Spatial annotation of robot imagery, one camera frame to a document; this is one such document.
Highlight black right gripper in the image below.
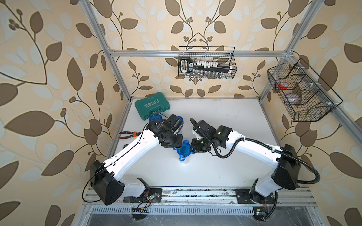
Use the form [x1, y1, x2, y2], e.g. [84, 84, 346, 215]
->
[188, 137, 212, 153]

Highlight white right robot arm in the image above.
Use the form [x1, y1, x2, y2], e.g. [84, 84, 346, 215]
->
[191, 127, 321, 202]

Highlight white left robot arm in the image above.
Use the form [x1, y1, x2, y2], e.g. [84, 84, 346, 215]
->
[86, 116, 183, 206]

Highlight orange black side cutters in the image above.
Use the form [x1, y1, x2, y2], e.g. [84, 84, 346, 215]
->
[119, 131, 141, 139]

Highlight green plastic tool case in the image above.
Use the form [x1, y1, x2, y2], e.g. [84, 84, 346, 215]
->
[134, 92, 171, 121]

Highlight black socket wrench set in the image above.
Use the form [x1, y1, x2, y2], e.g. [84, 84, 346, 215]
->
[178, 57, 237, 74]

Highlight red tape roll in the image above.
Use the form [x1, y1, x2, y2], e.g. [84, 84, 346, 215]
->
[279, 82, 289, 90]

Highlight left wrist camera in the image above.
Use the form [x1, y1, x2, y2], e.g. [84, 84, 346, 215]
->
[164, 114, 183, 134]

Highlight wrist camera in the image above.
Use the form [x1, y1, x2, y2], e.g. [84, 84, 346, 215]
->
[164, 114, 183, 134]
[192, 120, 216, 139]

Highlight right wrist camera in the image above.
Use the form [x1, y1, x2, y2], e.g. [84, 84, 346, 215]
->
[192, 120, 216, 139]

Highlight black wire basket back wall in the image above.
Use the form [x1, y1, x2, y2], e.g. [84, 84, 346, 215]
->
[178, 46, 237, 80]

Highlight black wire basket wall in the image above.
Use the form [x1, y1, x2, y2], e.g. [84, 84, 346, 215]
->
[178, 46, 237, 80]
[267, 58, 343, 122]

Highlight black wire basket right wall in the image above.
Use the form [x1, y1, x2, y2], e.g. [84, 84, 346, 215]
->
[267, 58, 343, 122]

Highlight aluminium frame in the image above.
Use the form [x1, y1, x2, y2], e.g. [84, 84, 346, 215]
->
[79, 0, 362, 195]

